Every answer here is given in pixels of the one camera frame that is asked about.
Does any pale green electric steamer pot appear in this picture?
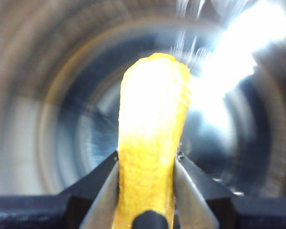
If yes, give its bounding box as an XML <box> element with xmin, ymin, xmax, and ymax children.
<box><xmin>0</xmin><ymin>0</ymin><xmax>286</xmax><ymax>198</ymax></box>

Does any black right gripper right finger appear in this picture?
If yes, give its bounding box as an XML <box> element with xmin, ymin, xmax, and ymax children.
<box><xmin>173</xmin><ymin>152</ymin><xmax>286</xmax><ymax>229</ymax></box>

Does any yellow corn cob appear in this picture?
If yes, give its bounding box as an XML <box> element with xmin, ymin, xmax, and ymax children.
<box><xmin>112</xmin><ymin>52</ymin><xmax>192</xmax><ymax>229</ymax></box>

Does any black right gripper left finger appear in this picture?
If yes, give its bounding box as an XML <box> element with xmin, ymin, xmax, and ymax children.
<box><xmin>0</xmin><ymin>150</ymin><xmax>120</xmax><ymax>229</ymax></box>

